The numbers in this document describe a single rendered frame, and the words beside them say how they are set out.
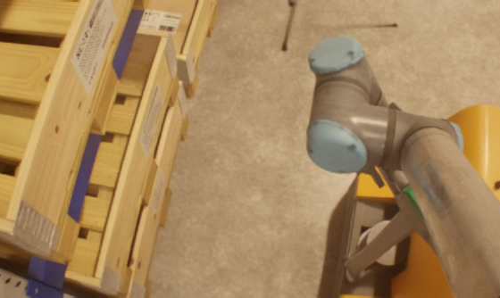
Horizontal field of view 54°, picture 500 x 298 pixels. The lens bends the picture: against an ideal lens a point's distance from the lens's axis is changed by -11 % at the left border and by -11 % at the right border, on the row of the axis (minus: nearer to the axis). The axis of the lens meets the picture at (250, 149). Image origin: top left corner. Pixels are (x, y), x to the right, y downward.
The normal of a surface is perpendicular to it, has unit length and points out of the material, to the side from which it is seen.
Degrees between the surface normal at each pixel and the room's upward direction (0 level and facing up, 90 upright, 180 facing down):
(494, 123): 0
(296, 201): 0
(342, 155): 77
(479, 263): 68
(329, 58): 36
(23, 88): 0
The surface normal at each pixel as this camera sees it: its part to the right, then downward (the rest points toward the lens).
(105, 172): 0.00, -0.37
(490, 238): -0.38, -0.90
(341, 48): -0.44, -0.65
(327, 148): -0.27, 0.79
